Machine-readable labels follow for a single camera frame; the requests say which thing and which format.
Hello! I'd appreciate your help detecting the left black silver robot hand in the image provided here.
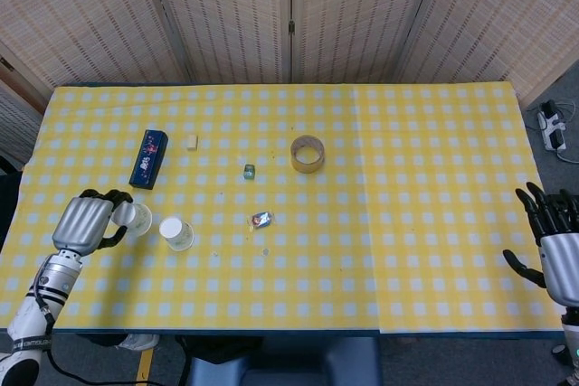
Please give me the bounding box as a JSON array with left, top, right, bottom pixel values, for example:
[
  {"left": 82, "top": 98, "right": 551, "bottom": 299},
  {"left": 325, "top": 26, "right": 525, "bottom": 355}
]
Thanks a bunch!
[{"left": 51, "top": 188, "right": 135, "bottom": 257}]

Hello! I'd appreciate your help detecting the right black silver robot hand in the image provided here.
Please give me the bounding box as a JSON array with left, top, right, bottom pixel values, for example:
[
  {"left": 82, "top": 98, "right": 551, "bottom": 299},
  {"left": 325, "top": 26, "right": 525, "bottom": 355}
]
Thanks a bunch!
[{"left": 502, "top": 181, "right": 579, "bottom": 308}]

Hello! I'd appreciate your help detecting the white paper cup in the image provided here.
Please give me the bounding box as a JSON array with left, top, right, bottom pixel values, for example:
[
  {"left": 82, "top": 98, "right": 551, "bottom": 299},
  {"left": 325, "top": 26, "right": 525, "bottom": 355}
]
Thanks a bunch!
[
  {"left": 109, "top": 201, "right": 154, "bottom": 239},
  {"left": 158, "top": 216, "right": 195, "bottom": 252}
]

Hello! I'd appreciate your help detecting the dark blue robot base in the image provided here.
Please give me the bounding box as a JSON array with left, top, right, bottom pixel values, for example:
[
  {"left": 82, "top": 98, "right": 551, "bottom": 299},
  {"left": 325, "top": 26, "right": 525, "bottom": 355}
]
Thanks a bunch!
[{"left": 185, "top": 335, "right": 382, "bottom": 386}]

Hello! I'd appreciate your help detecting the dark blue long box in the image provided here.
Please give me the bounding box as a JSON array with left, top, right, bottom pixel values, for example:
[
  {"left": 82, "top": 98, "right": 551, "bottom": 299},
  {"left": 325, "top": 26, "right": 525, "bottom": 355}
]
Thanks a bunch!
[{"left": 128, "top": 128, "right": 170, "bottom": 191}]

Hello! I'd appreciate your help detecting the white power strip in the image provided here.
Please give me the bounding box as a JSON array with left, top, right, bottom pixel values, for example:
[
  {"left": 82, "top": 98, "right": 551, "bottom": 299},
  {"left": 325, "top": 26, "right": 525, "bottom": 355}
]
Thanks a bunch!
[{"left": 536, "top": 99, "right": 569, "bottom": 153}]

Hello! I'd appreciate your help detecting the white shoe under table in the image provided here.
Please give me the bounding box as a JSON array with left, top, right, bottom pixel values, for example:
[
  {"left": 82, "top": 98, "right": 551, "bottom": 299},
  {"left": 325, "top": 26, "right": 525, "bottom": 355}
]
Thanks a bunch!
[{"left": 116, "top": 334, "right": 160, "bottom": 352}]

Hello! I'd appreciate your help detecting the yellow floor tape strip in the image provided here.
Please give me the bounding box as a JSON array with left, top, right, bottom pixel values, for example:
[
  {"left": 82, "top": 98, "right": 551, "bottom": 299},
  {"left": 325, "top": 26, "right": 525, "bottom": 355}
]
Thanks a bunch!
[{"left": 135, "top": 349, "right": 156, "bottom": 382}]

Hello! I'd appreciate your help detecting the colourful candy wrapper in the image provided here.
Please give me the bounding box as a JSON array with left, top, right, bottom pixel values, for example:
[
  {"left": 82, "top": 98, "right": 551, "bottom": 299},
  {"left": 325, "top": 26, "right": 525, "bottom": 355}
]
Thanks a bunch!
[{"left": 247, "top": 211, "right": 277, "bottom": 231}]

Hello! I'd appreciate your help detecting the yellow white checked tablecloth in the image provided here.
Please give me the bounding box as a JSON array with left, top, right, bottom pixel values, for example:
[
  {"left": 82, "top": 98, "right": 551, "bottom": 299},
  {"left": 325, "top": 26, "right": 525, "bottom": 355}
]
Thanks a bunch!
[{"left": 0, "top": 81, "right": 558, "bottom": 334}]

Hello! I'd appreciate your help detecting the woven folding screen panel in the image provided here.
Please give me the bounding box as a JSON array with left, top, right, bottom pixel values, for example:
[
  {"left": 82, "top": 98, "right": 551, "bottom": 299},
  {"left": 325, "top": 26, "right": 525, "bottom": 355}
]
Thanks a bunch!
[
  {"left": 0, "top": 0, "right": 194, "bottom": 89},
  {"left": 143, "top": 0, "right": 293, "bottom": 85},
  {"left": 397, "top": 0, "right": 579, "bottom": 105},
  {"left": 290, "top": 0, "right": 442, "bottom": 85}
]

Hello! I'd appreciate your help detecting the yellow tape roll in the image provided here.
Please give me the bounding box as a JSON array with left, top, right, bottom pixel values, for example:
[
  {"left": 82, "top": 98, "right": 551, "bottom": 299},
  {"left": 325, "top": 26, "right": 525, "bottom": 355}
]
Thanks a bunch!
[{"left": 289, "top": 134, "right": 327, "bottom": 174}]

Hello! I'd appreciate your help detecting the white power cable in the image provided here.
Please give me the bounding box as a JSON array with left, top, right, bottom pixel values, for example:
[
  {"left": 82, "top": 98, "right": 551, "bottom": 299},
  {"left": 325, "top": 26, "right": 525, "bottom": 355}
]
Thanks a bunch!
[{"left": 554, "top": 100, "right": 579, "bottom": 165}]

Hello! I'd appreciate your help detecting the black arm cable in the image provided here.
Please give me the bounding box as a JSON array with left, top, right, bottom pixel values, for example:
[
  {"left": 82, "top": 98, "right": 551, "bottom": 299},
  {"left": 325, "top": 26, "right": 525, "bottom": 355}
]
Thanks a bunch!
[{"left": 44, "top": 349, "right": 157, "bottom": 386}]

